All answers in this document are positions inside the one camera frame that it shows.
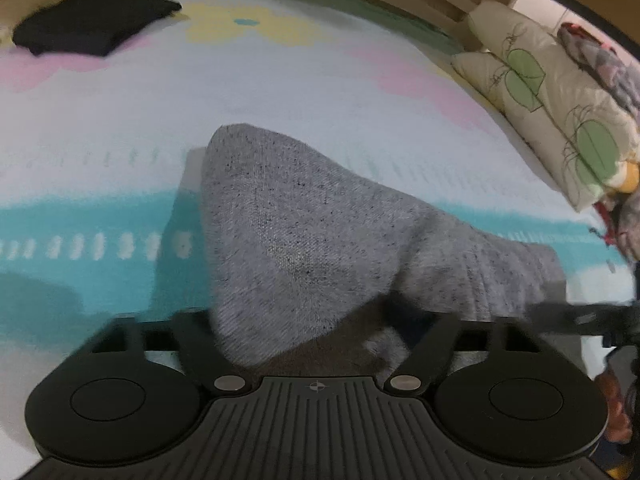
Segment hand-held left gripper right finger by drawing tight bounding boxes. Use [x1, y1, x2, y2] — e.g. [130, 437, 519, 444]
[384, 315, 554, 394]

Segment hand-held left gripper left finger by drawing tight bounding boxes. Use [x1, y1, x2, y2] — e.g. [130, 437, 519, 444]
[82, 309, 247, 394]

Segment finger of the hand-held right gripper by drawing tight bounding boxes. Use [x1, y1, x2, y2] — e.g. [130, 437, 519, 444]
[527, 301, 611, 337]

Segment grey pants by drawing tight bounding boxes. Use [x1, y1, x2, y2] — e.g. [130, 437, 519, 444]
[200, 122, 569, 385]

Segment person's right hand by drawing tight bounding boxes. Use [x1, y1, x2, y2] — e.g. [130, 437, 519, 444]
[602, 374, 637, 444]

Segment colourful cloth pile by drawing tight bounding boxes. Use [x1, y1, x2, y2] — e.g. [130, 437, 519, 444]
[590, 160, 640, 263]

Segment cream leaf print pillow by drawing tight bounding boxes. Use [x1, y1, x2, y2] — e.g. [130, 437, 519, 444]
[450, 0, 640, 214]

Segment grey and pink patterned cloth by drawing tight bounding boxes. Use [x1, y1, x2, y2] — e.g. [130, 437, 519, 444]
[556, 22, 640, 117]

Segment black folded cloth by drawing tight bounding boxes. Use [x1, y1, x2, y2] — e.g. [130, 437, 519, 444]
[11, 0, 184, 59]

